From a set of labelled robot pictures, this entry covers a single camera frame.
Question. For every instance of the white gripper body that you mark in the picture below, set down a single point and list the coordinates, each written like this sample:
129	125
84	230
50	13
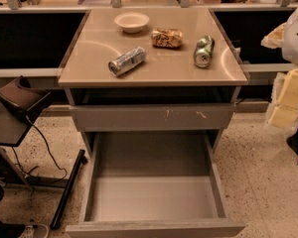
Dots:
296	39

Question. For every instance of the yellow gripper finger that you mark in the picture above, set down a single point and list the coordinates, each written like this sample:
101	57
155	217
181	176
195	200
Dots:
283	109

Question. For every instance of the grey drawer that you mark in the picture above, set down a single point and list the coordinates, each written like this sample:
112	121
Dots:
155	117
153	185

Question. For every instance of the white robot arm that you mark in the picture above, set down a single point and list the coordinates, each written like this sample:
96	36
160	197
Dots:
290	39

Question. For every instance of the grey drawer cabinet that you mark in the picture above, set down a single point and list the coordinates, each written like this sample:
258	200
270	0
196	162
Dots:
167	76

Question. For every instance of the crushed green can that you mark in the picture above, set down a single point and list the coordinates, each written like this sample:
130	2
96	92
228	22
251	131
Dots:
203	53

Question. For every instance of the crushed brown can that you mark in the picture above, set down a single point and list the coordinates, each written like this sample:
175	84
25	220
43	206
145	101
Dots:
166	38

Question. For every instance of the white bowl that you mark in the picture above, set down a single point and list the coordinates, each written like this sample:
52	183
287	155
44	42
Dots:
131	22

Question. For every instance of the silver soda can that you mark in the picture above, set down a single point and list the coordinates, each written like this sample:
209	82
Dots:
126	62

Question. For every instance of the black floor bar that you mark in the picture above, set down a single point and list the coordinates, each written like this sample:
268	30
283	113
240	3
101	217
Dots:
57	219

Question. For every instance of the dark side stand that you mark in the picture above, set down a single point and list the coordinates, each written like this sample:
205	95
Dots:
20	106

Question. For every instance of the white sneaker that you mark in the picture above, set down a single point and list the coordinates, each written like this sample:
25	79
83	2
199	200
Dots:
35	231

